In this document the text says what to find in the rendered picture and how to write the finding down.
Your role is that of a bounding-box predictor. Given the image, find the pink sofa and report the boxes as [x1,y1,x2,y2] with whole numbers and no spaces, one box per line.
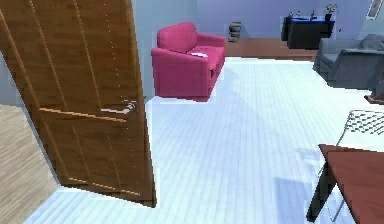
[150,21,228,102]

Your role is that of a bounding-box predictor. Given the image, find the dark stacked vase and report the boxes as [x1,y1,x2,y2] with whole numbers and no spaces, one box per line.
[227,21,242,43]

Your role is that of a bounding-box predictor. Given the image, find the brown wooden room door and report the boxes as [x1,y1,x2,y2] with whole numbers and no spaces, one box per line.
[0,0,158,208]

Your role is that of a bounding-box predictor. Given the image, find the black sideboard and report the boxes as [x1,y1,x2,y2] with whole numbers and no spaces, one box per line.
[280,15,336,50]

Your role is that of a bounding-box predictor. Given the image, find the grey sofa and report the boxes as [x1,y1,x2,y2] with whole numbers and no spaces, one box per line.
[312,33,384,90]

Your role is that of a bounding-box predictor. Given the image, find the house plant in black pot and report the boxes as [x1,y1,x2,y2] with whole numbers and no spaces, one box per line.
[324,3,339,22]

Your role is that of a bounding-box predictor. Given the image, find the red-brown wooden table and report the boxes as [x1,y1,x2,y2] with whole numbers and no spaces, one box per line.
[305,143,384,224]

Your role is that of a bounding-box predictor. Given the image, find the silver door handle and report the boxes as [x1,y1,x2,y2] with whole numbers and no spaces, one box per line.
[100,99,138,116]

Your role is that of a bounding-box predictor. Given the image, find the wire mesh chair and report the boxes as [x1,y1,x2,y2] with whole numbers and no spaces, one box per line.
[316,109,384,222]

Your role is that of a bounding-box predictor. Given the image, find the framed wall picture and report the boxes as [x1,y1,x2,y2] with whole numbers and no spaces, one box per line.
[365,0,384,21]

